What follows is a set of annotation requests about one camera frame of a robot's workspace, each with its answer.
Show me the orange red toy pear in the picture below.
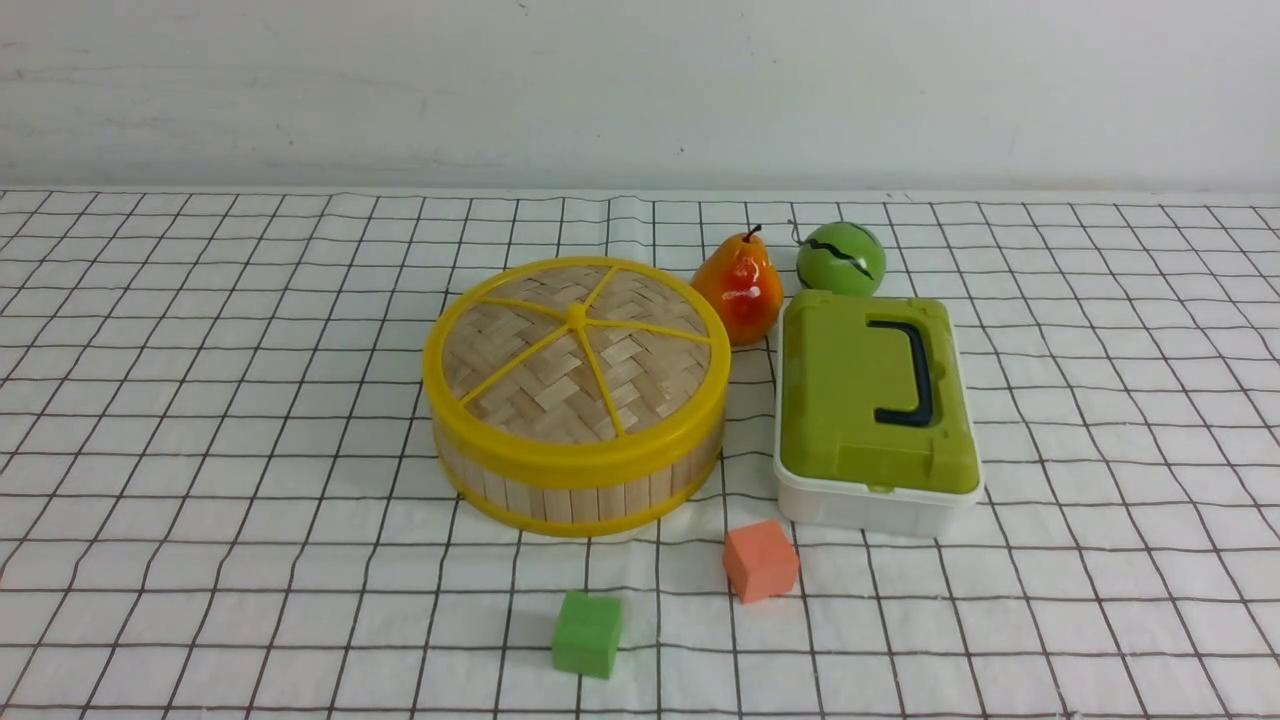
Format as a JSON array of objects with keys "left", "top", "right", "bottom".
[{"left": 691, "top": 224, "right": 785, "bottom": 346}]

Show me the green foam cube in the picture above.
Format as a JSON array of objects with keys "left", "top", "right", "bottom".
[{"left": 550, "top": 591, "right": 623, "bottom": 680}]

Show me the bamboo steamer basket yellow rim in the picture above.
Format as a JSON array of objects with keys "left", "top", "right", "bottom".
[{"left": 433, "top": 416, "right": 724, "bottom": 538}]

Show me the orange foam cube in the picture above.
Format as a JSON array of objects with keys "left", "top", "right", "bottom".
[{"left": 722, "top": 519, "right": 800, "bottom": 603}]

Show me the yellow bamboo steamer lid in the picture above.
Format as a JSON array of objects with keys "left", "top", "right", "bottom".
[{"left": 422, "top": 256, "right": 732, "bottom": 489}]

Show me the white box with green lid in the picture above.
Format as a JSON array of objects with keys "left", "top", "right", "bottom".
[{"left": 772, "top": 290, "right": 984, "bottom": 539}]

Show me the white black grid tablecloth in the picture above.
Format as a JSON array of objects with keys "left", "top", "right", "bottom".
[{"left": 1, "top": 190, "right": 1279, "bottom": 719}]

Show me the green toy watermelon ball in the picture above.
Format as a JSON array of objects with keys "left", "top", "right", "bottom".
[{"left": 796, "top": 222, "right": 887, "bottom": 297}]

